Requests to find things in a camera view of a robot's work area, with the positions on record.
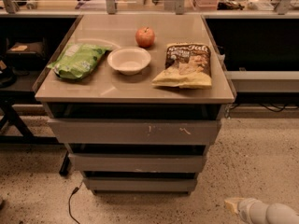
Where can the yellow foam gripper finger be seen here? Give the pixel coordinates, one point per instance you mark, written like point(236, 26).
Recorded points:
point(231, 204)

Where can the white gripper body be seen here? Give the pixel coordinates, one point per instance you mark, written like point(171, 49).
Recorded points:
point(244, 208)

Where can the grey bottom drawer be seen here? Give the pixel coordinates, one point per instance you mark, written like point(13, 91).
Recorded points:
point(139, 182)

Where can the grey drawer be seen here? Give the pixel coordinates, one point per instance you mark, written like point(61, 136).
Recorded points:
point(139, 182)
point(138, 158)
point(135, 124)

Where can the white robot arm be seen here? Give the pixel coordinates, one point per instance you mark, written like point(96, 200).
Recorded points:
point(253, 211)

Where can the grey drawer cabinet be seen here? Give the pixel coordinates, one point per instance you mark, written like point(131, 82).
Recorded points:
point(107, 86)

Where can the grey middle drawer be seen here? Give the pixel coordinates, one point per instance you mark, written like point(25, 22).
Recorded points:
point(138, 158)

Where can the grey top drawer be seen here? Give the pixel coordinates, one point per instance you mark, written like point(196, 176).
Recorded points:
point(135, 124)

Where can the brown yellow chip bag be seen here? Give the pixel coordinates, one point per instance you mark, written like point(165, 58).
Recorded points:
point(187, 66)

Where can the white bowl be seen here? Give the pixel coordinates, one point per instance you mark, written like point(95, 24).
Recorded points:
point(128, 61)

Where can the red apple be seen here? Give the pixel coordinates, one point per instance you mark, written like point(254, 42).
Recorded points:
point(144, 37)

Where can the green chip bag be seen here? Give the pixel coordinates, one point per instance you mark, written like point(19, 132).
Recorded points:
point(78, 60)

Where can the black table stand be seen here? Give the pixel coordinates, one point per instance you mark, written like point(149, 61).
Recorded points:
point(13, 117)

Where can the dark bag with label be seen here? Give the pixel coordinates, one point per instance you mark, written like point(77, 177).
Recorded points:
point(32, 56)

